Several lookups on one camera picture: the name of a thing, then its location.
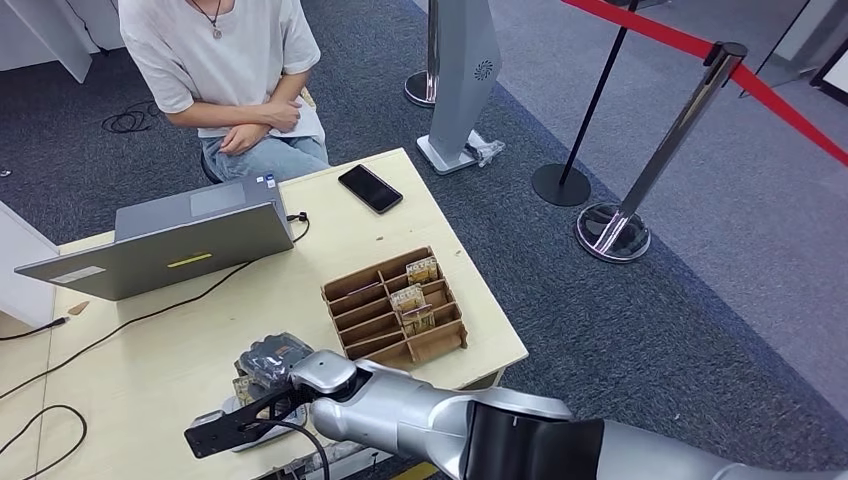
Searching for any black looped cable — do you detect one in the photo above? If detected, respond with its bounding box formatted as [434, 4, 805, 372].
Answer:
[0, 404, 89, 480]

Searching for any chrome stanchion post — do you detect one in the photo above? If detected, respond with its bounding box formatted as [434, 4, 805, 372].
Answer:
[404, 0, 442, 109]
[574, 41, 750, 265]

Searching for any cardboard card organizer box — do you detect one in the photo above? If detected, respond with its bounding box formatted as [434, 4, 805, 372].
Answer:
[321, 246, 470, 371]

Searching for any person's right hand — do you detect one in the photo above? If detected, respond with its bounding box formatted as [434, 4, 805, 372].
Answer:
[261, 99, 304, 134]

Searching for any grey glass panel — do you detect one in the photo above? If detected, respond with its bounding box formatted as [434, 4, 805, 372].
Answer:
[761, 0, 848, 89]

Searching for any black cable with plug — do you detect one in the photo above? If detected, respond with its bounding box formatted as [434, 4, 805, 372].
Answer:
[0, 316, 71, 342]

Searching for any cord pendant necklace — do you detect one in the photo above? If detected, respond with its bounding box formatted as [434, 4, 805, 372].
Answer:
[188, 0, 225, 41]

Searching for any grey laptop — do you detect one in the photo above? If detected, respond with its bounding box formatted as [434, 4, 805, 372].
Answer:
[14, 173, 296, 303]

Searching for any black stanchion post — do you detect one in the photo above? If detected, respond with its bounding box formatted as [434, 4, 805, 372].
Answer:
[531, 0, 643, 208]

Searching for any grey kiosk stand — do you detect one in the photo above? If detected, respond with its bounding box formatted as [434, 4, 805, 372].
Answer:
[415, 0, 505, 177]

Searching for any red barrier belt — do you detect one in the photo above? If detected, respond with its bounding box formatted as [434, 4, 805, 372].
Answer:
[561, 0, 848, 167]

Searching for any black smartphone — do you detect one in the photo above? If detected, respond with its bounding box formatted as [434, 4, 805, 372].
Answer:
[337, 163, 405, 215]

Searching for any black framed board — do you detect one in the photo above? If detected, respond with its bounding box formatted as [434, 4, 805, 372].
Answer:
[810, 39, 848, 107]

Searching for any black laptop power cable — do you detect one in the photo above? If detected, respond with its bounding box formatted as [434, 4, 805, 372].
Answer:
[0, 211, 311, 402]

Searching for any person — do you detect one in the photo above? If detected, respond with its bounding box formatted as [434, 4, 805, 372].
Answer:
[117, 0, 331, 185]

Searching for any white desk frame rail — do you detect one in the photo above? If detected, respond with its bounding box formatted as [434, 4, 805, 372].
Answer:
[324, 447, 392, 480]

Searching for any black coiled floor cable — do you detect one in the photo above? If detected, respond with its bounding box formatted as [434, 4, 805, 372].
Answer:
[100, 99, 164, 135]

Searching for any clear plastic wrapper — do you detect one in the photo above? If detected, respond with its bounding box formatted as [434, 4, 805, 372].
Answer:
[466, 130, 507, 168]

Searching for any person's left hand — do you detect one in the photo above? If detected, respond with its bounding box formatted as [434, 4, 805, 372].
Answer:
[218, 122, 273, 158]

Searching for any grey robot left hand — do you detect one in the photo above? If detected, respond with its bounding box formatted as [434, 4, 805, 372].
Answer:
[231, 332, 316, 408]

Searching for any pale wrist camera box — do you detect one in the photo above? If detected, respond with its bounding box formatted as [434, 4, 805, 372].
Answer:
[184, 409, 233, 460]

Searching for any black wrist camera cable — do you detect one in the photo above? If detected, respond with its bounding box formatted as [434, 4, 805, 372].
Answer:
[254, 417, 333, 480]

